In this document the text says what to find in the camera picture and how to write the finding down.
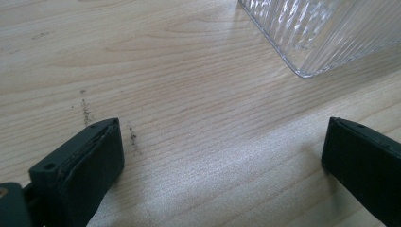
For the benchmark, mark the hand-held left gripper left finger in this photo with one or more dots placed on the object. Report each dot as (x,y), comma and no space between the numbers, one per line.
(85,170)

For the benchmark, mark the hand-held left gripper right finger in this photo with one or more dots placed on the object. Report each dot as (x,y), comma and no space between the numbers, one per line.
(365,167)

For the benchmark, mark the clear ribbed plastic container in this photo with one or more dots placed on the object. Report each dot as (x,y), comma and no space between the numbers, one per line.
(318,31)

